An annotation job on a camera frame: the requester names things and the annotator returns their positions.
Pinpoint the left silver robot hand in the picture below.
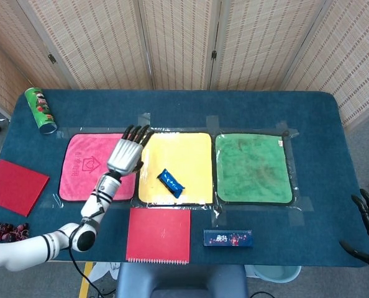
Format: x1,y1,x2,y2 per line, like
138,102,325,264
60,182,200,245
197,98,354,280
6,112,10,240
106,124,155,176

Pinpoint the small blue wipes packet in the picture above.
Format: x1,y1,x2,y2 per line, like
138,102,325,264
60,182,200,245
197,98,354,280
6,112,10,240
157,168,186,199

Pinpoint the pink cloth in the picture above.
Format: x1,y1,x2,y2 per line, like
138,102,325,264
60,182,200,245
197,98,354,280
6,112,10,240
58,132,139,202

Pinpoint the yellow cloth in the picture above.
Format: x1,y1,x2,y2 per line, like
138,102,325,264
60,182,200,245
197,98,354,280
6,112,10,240
137,132,215,205

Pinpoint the green cloth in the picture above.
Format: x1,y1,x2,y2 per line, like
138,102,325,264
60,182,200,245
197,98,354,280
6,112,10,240
214,133,295,205

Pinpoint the red spiral notebook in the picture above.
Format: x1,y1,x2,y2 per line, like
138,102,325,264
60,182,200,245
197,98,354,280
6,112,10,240
125,207,192,266

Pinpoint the green chips can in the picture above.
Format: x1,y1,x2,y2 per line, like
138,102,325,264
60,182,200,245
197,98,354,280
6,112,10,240
24,87,58,135

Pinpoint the light blue bucket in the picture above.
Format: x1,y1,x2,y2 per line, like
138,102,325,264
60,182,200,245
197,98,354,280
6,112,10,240
252,265,302,284

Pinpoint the red square flat book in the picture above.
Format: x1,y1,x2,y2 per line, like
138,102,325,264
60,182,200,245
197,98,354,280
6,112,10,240
0,159,50,218

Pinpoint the white bag on floor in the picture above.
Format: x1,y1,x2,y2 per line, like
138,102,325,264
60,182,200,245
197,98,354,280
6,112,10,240
89,262,121,285

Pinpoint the woven folding screen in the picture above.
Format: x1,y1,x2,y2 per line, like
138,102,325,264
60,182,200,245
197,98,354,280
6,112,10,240
0,0,369,128

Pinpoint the dark blue printed pencil box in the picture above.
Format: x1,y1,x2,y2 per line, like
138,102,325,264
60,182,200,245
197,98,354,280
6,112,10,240
203,229,254,248

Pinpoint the grey blue chair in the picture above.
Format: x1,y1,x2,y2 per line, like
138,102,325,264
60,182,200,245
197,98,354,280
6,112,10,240
115,263,249,298

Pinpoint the dark red grape bunch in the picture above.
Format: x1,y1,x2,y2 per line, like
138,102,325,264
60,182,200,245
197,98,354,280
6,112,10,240
0,222,30,243

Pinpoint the blue table cover cloth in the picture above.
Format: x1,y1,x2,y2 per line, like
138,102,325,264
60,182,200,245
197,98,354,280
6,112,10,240
0,89,369,268

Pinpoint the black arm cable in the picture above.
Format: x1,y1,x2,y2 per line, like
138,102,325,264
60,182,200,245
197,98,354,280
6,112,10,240
68,246,111,298

